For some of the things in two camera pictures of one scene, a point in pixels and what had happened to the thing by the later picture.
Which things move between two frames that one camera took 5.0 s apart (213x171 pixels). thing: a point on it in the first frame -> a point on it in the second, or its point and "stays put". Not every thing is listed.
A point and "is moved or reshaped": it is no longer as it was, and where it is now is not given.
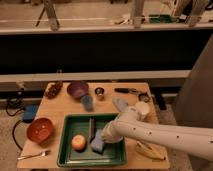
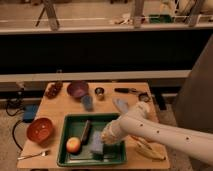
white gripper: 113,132 stays put
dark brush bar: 91,129 -> 86,135
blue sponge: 98,142 stays put
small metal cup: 99,91 stays put
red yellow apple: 79,143 is moved or reshaped
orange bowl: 40,130 stays put
